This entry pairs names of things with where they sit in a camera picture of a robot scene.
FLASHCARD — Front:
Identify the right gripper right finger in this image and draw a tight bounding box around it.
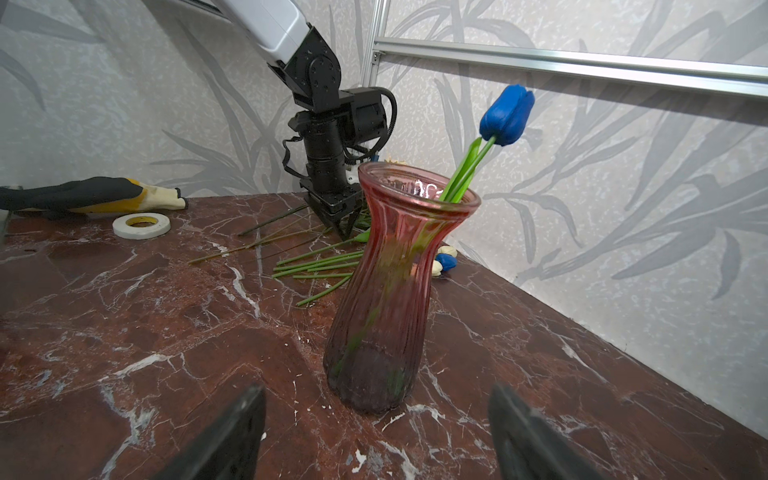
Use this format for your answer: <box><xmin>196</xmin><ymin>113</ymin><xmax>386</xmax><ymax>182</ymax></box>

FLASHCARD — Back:
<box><xmin>488</xmin><ymin>383</ymin><xmax>601</xmax><ymax>480</ymax></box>

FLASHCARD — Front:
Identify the blue tulip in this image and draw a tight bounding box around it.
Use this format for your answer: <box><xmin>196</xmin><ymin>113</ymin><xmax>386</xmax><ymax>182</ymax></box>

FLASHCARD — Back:
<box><xmin>439</xmin><ymin>85</ymin><xmax>535</xmax><ymax>203</ymax></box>

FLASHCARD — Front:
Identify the black work glove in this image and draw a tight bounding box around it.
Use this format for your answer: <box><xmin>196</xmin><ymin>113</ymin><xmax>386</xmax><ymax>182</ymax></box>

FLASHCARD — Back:
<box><xmin>1</xmin><ymin>176</ymin><xmax>188</xmax><ymax>214</ymax></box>

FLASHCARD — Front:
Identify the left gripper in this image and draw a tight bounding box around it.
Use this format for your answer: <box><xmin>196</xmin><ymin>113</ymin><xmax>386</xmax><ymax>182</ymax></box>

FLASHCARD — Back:
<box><xmin>282</xmin><ymin>87</ymin><xmax>398</xmax><ymax>231</ymax></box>

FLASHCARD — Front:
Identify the tulip bunch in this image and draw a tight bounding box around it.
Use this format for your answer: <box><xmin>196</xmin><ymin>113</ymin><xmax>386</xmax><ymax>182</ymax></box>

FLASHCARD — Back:
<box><xmin>187</xmin><ymin>203</ymin><xmax>460</xmax><ymax>308</ymax></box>

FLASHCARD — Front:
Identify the red glass vase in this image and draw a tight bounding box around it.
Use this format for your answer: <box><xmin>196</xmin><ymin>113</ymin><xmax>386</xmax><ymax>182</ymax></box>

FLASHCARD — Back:
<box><xmin>323</xmin><ymin>162</ymin><xmax>481</xmax><ymax>415</ymax></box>

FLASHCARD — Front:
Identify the white tape roll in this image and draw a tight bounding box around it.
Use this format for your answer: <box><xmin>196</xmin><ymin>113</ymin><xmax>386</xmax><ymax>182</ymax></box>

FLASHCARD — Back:
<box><xmin>112</xmin><ymin>212</ymin><xmax>171</xmax><ymax>240</ymax></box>

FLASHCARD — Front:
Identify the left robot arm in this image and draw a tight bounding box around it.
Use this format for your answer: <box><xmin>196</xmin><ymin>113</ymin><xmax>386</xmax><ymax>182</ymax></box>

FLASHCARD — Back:
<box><xmin>201</xmin><ymin>1</ymin><xmax>398</xmax><ymax>240</ymax></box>

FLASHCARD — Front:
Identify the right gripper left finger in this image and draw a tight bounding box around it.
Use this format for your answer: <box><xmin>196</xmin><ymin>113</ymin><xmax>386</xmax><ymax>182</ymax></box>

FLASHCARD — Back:
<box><xmin>154</xmin><ymin>384</ymin><xmax>267</xmax><ymax>479</ymax></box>

